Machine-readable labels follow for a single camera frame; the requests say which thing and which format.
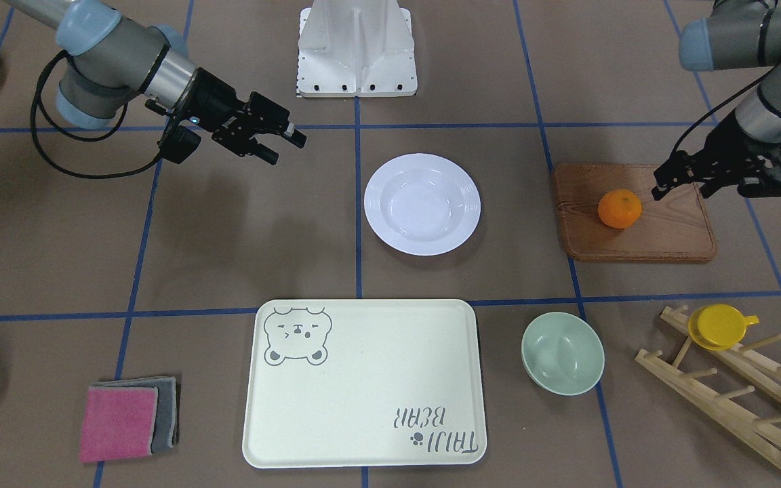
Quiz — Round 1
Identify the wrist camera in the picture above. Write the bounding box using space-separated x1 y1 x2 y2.
737 154 781 199
157 121 201 164

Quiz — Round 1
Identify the wooden dish rack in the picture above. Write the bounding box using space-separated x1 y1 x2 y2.
635 306 781 470

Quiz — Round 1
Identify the cream bear serving tray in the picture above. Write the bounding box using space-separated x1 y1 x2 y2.
242 299 487 469

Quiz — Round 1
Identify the wooden cutting board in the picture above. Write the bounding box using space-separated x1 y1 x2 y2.
552 163 718 264

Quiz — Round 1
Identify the green bowl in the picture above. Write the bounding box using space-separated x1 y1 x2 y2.
521 312 605 397

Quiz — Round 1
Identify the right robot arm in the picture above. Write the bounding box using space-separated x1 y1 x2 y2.
10 1 307 164

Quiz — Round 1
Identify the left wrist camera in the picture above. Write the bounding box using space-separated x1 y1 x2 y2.
737 154 781 199

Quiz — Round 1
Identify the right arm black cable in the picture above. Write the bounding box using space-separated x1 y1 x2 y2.
30 49 164 180

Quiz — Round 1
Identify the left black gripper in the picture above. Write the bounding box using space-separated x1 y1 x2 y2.
651 114 781 201

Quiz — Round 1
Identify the pink cloth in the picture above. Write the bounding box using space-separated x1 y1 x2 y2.
79 386 158 464

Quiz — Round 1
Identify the white round plate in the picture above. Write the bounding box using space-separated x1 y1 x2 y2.
363 152 481 256

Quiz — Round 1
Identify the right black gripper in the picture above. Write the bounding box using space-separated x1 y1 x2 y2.
187 68 307 165

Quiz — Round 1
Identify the yellow cup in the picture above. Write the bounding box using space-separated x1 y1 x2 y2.
686 304 759 351

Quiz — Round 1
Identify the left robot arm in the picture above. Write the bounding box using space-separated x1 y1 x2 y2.
652 1 781 201

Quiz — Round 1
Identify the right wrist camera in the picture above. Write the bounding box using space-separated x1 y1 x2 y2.
157 121 201 164

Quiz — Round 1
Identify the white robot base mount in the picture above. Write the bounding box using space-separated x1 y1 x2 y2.
296 1 418 98

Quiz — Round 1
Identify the orange fruit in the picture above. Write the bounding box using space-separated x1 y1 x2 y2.
596 188 643 229

